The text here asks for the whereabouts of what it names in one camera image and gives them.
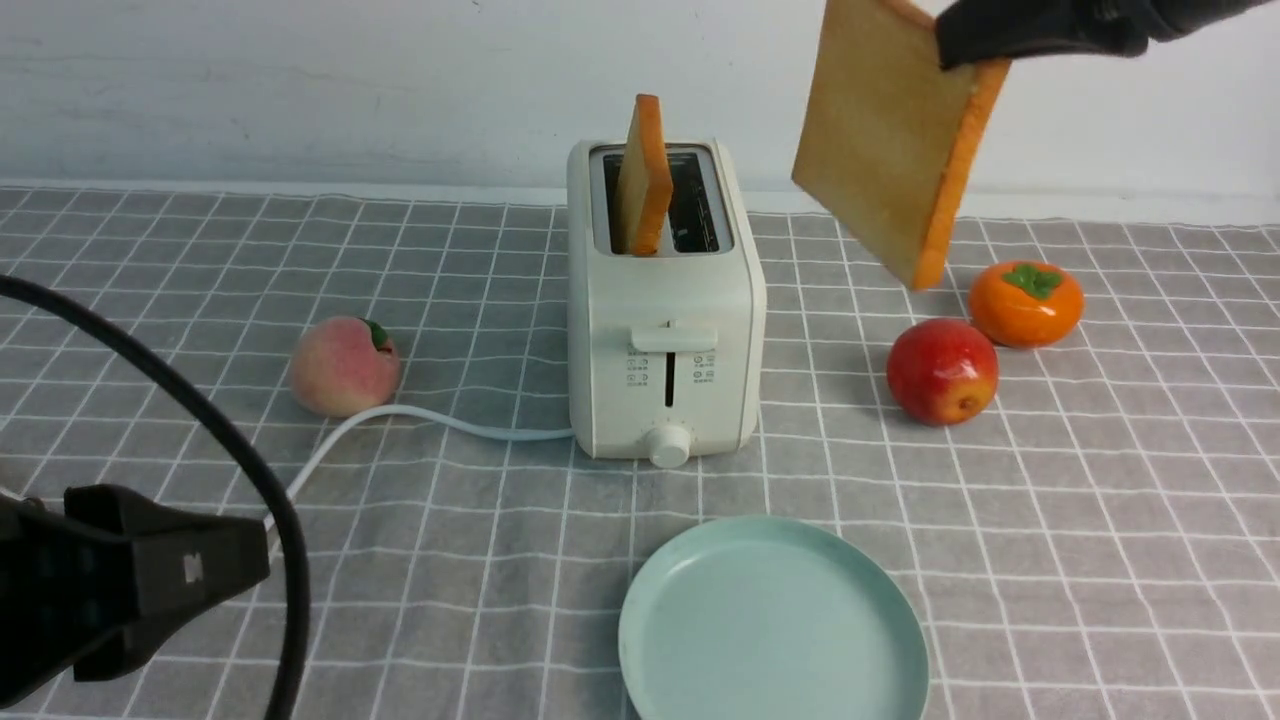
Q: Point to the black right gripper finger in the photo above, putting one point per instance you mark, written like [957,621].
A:
[971,31]

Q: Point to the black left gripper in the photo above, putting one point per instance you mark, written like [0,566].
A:
[99,587]

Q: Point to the toast slice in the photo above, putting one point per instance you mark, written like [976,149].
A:
[644,186]
[889,137]

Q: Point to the orange persimmon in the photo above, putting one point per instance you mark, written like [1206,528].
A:
[1025,304]

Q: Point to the pink peach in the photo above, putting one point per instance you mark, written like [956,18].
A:
[344,365]

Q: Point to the red apple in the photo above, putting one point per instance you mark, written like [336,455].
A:
[942,372]

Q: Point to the grey checked tablecloth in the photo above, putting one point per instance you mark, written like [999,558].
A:
[1099,543]

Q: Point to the white two-slot toaster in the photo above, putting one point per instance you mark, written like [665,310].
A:
[664,352]

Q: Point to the light green plate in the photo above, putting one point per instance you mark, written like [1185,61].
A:
[761,617]

